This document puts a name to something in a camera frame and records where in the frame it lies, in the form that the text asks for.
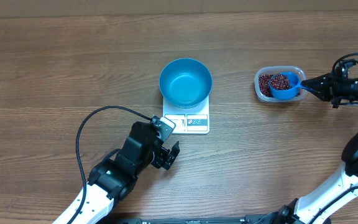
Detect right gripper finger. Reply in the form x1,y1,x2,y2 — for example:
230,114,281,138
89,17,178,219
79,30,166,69
301,73,332,90
308,89,333,101

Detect blue plastic scoop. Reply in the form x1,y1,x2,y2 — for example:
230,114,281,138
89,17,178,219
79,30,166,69
270,72,308,100

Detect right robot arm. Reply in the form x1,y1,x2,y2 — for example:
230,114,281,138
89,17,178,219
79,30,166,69
259,53,358,223

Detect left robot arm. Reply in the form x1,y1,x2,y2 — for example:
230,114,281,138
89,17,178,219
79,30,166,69
53,117,180,224

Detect white digital kitchen scale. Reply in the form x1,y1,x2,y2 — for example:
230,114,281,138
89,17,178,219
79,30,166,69
163,97,210,134

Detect teal blue bowl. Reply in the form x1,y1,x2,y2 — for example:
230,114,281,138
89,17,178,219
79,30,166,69
159,58,213,108

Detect red adzuki beans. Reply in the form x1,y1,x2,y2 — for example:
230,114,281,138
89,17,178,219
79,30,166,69
258,73,291,97

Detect clear plastic bean container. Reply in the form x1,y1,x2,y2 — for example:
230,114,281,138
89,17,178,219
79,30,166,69
254,66,306,103

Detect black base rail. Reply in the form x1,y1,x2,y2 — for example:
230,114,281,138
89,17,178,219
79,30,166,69
97,214,278,224

